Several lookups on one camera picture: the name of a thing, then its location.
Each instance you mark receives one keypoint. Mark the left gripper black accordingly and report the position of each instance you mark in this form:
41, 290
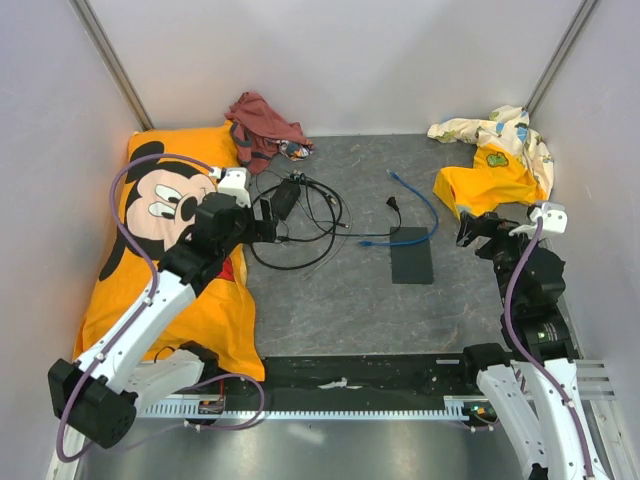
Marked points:
261, 230

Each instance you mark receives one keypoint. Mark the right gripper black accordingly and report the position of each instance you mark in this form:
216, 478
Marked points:
487, 224

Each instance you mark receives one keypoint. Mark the left aluminium corner post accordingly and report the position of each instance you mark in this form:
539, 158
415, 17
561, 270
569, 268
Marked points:
106, 50

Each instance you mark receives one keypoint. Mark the aluminium corner post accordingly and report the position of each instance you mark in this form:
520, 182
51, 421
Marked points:
106, 50
561, 53

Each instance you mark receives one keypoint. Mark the yellow patterned children's garment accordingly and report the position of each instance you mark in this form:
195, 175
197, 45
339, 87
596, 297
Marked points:
511, 164

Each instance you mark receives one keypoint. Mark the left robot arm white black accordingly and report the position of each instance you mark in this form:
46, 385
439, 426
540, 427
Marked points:
102, 392

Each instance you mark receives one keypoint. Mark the maroon crumpled garment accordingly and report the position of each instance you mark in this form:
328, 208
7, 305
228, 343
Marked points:
260, 133

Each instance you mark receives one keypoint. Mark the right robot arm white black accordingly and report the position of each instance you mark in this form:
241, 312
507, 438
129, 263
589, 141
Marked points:
532, 382

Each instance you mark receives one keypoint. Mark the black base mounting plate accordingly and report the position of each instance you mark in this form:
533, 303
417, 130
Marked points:
435, 374

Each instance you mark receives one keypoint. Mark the right aluminium corner post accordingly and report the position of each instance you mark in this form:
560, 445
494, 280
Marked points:
561, 53

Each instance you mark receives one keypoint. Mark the slotted aluminium cable duct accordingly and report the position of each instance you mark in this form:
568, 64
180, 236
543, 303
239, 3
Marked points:
347, 404

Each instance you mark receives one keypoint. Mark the black network switch box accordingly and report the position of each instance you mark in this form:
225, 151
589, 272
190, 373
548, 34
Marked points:
411, 263

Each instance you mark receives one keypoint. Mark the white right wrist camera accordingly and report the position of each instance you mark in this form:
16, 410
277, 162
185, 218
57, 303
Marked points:
547, 217

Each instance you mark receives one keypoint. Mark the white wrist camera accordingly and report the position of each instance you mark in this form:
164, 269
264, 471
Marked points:
233, 182
547, 217

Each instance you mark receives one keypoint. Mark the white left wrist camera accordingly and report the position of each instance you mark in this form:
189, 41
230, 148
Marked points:
233, 182

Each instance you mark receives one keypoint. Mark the black power adapter brick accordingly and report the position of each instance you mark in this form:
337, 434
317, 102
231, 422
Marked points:
284, 198

